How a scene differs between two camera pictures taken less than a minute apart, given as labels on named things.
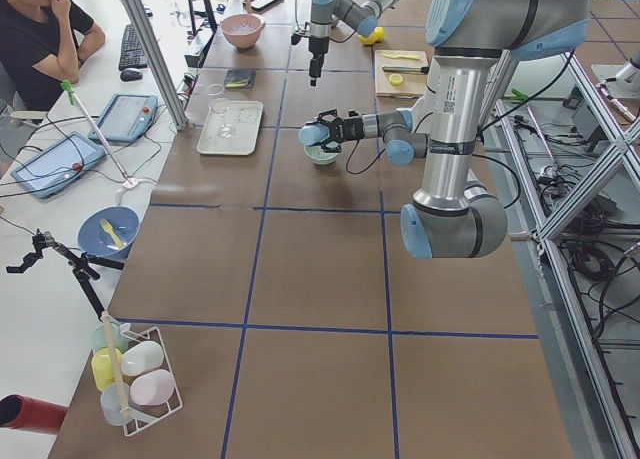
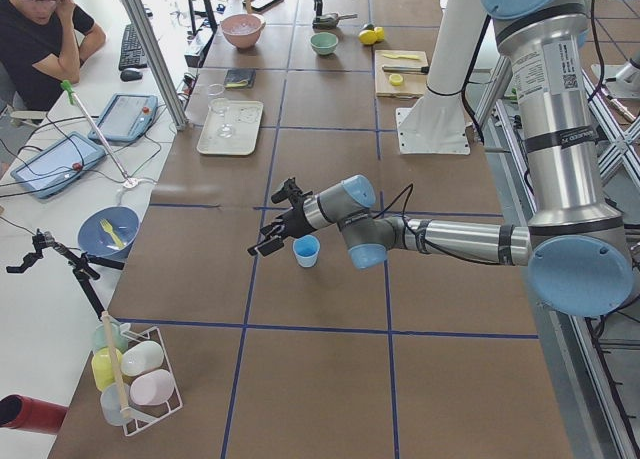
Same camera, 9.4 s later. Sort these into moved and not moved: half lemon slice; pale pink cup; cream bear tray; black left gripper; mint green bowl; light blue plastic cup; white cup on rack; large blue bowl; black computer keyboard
Moved: light blue plastic cup; black left gripper; mint green bowl
Not moved: black computer keyboard; white cup on rack; large blue bowl; cream bear tray; pale pink cup; half lemon slice
